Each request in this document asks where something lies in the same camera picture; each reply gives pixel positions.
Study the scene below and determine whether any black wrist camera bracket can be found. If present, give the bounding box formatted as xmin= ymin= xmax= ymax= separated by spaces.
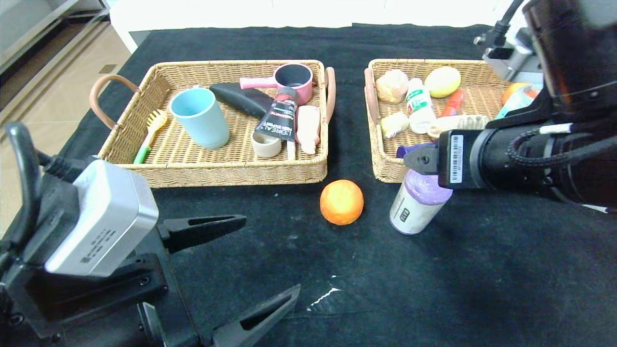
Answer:
xmin=486 ymin=92 xmax=555 ymax=131
xmin=0 ymin=253 xmax=169 ymax=340

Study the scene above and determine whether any yellow cake slice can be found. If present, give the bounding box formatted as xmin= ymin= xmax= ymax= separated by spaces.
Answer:
xmin=381 ymin=112 xmax=411 ymax=139

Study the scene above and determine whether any white low cabinet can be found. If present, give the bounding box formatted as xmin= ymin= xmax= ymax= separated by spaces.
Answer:
xmin=110 ymin=0 xmax=516 ymax=54

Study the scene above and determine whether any cream puff bun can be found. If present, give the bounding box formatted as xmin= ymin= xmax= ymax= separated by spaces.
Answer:
xmin=376 ymin=69 xmax=410 ymax=104

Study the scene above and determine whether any purple bag roll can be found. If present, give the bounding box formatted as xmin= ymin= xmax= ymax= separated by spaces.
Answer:
xmin=389 ymin=169 xmax=454 ymax=236

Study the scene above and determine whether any black tablecloth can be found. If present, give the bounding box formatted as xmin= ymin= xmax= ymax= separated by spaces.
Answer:
xmin=0 ymin=23 xmax=617 ymax=347

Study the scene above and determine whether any pink toy saucepan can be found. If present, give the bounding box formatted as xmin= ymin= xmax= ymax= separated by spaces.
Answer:
xmin=240 ymin=63 xmax=314 ymax=106

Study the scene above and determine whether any pink and white bottle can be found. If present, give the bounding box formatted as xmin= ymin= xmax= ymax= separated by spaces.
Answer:
xmin=295 ymin=105 xmax=321 ymax=155

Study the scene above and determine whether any blue and white spray can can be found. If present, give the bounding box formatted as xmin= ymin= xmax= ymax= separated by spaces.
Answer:
xmin=396 ymin=142 xmax=437 ymax=160

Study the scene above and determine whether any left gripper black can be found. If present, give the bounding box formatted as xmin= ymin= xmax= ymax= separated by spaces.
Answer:
xmin=0 ymin=214 xmax=291 ymax=347

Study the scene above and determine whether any grey metal shelf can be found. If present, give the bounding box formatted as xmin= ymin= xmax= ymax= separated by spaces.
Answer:
xmin=0 ymin=0 xmax=110 ymax=73

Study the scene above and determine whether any wicker basket with brown handles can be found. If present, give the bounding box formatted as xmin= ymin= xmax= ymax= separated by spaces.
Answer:
xmin=364 ymin=59 xmax=544 ymax=184
xmin=89 ymin=60 xmax=336 ymax=188

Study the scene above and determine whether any small beige cup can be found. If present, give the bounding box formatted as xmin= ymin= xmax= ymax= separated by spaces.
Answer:
xmin=252 ymin=130 xmax=282 ymax=158

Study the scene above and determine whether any clear plastic film piece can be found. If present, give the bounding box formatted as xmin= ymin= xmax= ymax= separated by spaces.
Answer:
xmin=289 ymin=276 xmax=369 ymax=320

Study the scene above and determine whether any orange fruit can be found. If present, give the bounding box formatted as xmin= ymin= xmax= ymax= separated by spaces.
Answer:
xmin=320 ymin=180 xmax=364 ymax=226
xmin=502 ymin=82 xmax=531 ymax=106

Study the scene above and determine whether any clear water bottle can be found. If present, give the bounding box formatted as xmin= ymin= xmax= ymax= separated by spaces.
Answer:
xmin=496 ymin=86 xmax=541 ymax=120

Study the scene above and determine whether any yellow brush with green handle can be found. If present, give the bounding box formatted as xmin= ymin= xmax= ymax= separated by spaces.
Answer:
xmin=134 ymin=110 xmax=169 ymax=165

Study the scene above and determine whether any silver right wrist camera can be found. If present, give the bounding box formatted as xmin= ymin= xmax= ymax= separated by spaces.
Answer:
xmin=482 ymin=29 xmax=545 ymax=86

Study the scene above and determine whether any black L'Oreal tube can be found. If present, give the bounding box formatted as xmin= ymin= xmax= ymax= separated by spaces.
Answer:
xmin=255 ymin=87 xmax=298 ymax=142

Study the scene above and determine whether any orange red sausage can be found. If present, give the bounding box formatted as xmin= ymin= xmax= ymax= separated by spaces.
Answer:
xmin=441 ymin=89 xmax=466 ymax=118

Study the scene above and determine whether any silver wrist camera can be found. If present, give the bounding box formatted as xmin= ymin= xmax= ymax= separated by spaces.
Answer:
xmin=482 ymin=29 xmax=545 ymax=86
xmin=43 ymin=159 xmax=160 ymax=278

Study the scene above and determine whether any teal mug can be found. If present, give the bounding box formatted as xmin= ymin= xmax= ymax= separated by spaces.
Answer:
xmin=170 ymin=88 xmax=230 ymax=150

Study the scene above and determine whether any yellow lemon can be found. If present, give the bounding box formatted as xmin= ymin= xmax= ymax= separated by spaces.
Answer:
xmin=425 ymin=67 xmax=462 ymax=99

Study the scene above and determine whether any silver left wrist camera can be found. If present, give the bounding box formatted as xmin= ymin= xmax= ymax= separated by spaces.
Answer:
xmin=43 ymin=159 xmax=160 ymax=278

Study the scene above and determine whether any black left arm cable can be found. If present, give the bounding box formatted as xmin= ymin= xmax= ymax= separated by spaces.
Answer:
xmin=4 ymin=121 xmax=90 ymax=251

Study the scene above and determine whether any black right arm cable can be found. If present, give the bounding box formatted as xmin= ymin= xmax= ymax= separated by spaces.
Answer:
xmin=475 ymin=0 xmax=527 ymax=49

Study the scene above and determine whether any black curved pouch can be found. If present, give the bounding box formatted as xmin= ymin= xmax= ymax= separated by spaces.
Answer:
xmin=211 ymin=82 xmax=274 ymax=119

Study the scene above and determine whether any white bottle with green label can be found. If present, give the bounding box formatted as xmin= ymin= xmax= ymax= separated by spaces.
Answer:
xmin=406 ymin=78 xmax=437 ymax=135

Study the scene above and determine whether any striped bread loaf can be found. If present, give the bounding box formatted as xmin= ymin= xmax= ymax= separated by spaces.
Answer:
xmin=427 ymin=114 xmax=491 ymax=141

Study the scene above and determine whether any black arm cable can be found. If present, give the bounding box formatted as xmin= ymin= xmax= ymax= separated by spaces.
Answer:
xmin=4 ymin=121 xmax=90 ymax=251
xmin=475 ymin=0 xmax=527 ymax=49

